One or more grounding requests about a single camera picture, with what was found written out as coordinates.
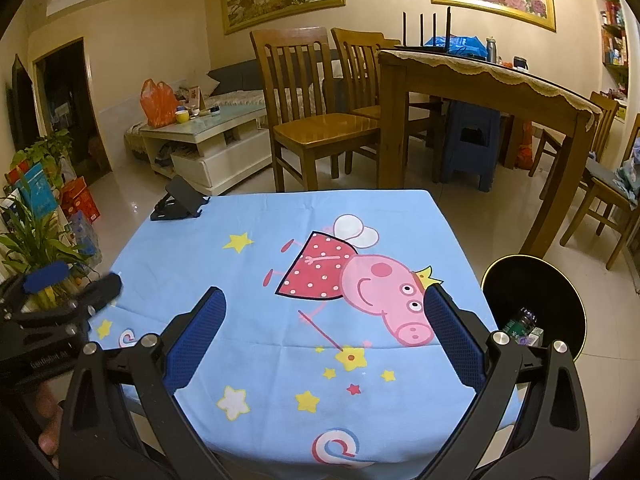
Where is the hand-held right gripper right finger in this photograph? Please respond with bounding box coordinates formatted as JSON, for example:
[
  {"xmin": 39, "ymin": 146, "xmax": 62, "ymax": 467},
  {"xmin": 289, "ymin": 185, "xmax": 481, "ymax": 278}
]
[{"xmin": 422, "ymin": 284, "xmax": 591, "ymax": 480}]

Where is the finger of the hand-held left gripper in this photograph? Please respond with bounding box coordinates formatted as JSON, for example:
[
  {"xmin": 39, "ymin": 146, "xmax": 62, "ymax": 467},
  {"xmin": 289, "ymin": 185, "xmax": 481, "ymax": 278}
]
[
  {"xmin": 65, "ymin": 272, "xmax": 123, "ymax": 318},
  {"xmin": 0, "ymin": 260, "xmax": 69, "ymax": 311}
]

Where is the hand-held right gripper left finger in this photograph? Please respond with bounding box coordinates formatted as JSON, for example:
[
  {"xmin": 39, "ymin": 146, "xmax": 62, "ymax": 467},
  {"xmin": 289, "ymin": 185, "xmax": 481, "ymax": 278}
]
[{"xmin": 59, "ymin": 286, "xmax": 228, "ymax": 480}]

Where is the black trash bin gold rim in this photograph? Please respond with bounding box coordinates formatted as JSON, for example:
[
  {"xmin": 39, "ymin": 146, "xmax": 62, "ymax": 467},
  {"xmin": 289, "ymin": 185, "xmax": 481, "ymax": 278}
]
[{"xmin": 480, "ymin": 255, "xmax": 587, "ymax": 363}]

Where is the person's left hand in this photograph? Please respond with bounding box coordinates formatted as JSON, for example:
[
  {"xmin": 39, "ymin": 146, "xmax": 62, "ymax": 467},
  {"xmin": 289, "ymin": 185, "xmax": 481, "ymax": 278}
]
[{"xmin": 37, "ymin": 385, "xmax": 66, "ymax": 456}]

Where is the green potted plant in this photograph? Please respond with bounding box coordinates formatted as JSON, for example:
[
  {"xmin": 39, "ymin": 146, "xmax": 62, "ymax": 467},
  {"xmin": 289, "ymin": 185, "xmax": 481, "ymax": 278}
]
[{"xmin": 0, "ymin": 130, "xmax": 101, "ymax": 311}]

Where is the pack of water bottles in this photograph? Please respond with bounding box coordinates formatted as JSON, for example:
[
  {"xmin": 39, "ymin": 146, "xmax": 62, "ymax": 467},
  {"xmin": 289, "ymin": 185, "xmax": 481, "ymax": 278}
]
[{"xmin": 67, "ymin": 210, "xmax": 103, "ymax": 271}]

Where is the green label plastic bottle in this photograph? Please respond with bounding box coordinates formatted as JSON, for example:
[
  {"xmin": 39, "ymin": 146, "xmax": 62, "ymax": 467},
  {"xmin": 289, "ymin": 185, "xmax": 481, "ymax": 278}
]
[{"xmin": 501, "ymin": 306, "xmax": 538, "ymax": 343}]

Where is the blue cartoon pig tablecloth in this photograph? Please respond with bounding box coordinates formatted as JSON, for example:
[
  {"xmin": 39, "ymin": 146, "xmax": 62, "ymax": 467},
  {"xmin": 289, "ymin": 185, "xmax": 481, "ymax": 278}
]
[{"xmin": 90, "ymin": 189, "xmax": 531, "ymax": 480}]

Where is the red gift box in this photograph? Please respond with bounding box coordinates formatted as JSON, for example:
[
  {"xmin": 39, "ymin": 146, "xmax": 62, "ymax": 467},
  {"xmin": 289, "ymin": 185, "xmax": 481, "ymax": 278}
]
[{"xmin": 60, "ymin": 176, "xmax": 101, "ymax": 226}]

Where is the blue gift box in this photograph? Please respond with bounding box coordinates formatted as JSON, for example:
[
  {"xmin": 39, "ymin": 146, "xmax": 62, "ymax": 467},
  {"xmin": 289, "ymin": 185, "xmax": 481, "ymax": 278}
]
[{"xmin": 15, "ymin": 162, "xmax": 63, "ymax": 221}]

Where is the black phone stand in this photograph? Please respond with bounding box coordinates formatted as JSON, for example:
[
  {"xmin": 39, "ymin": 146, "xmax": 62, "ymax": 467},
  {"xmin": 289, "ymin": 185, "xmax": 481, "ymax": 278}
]
[{"xmin": 150, "ymin": 176, "xmax": 211, "ymax": 222}]

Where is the flat screen television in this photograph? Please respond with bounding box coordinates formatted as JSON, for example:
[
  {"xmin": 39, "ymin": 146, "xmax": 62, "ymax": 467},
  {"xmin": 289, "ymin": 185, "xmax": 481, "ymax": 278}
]
[{"xmin": 5, "ymin": 54, "xmax": 41, "ymax": 151}]

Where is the white glass coffee table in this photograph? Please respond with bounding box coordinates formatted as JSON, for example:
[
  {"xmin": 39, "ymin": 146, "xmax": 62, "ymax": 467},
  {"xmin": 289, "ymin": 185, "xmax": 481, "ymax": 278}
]
[{"xmin": 139, "ymin": 105, "xmax": 273, "ymax": 197}]

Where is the wooden dining table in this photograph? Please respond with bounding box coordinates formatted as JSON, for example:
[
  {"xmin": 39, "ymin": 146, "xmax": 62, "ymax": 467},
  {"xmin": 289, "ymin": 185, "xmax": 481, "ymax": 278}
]
[{"xmin": 377, "ymin": 47, "xmax": 601, "ymax": 260}]

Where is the blue plastic stool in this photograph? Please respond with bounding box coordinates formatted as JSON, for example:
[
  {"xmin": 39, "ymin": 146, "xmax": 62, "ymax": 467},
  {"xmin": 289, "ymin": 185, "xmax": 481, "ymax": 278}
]
[{"xmin": 440, "ymin": 100, "xmax": 503, "ymax": 192}]

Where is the orange plastic bag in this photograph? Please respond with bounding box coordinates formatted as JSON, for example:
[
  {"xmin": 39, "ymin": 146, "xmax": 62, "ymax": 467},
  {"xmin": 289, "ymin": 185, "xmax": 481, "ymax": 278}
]
[{"xmin": 140, "ymin": 78, "xmax": 180, "ymax": 128}]

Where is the wooden chair with grey cushion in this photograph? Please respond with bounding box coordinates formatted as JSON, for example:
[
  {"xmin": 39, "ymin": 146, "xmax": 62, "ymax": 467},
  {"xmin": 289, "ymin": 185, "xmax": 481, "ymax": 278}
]
[{"xmin": 560, "ymin": 112, "xmax": 640, "ymax": 271}]

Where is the red box under table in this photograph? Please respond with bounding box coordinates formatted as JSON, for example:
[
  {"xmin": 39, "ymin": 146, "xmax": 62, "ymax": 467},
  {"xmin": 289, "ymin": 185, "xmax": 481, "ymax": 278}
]
[{"xmin": 517, "ymin": 120, "xmax": 536, "ymax": 171}]

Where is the grey seat cushion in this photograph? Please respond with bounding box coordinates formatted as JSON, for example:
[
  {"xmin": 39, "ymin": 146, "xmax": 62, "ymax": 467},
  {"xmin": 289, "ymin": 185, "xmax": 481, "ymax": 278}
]
[{"xmin": 585, "ymin": 157, "xmax": 631, "ymax": 196}]

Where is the wooden slat-back chair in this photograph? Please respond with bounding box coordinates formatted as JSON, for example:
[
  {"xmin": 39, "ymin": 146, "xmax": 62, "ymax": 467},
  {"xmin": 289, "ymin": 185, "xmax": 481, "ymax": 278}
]
[
  {"xmin": 530, "ymin": 91, "xmax": 621, "ymax": 201},
  {"xmin": 249, "ymin": 27, "xmax": 383, "ymax": 193},
  {"xmin": 331, "ymin": 27, "xmax": 416, "ymax": 126}
]

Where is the pile of clothes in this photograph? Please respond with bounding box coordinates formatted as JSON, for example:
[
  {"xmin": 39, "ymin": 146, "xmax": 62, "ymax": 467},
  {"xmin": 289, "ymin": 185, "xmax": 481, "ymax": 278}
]
[{"xmin": 615, "ymin": 137, "xmax": 640, "ymax": 196}]

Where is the grey sofa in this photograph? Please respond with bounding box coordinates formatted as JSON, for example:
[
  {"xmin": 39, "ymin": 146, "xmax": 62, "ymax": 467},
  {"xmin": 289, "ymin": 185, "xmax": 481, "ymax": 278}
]
[{"xmin": 125, "ymin": 50, "xmax": 351, "ymax": 161}]

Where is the beige lace table cover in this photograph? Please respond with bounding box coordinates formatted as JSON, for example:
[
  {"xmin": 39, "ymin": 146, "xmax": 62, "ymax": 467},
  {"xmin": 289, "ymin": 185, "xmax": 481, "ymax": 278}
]
[{"xmin": 380, "ymin": 45, "xmax": 601, "ymax": 128}]

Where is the black wifi router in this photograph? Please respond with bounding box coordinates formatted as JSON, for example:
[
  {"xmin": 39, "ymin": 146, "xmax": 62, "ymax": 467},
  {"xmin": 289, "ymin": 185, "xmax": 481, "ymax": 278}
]
[{"xmin": 395, "ymin": 6, "xmax": 453, "ymax": 53}]

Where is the blue plastic bag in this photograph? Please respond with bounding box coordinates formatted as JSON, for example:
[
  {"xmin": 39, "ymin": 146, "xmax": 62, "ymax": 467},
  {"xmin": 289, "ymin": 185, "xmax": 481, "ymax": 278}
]
[{"xmin": 425, "ymin": 35, "xmax": 488, "ymax": 58}]

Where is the wall shelf with goods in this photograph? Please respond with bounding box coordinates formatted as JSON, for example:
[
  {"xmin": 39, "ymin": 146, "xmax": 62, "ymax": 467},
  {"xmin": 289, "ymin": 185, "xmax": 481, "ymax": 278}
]
[{"xmin": 597, "ymin": 0, "xmax": 631, "ymax": 121}]

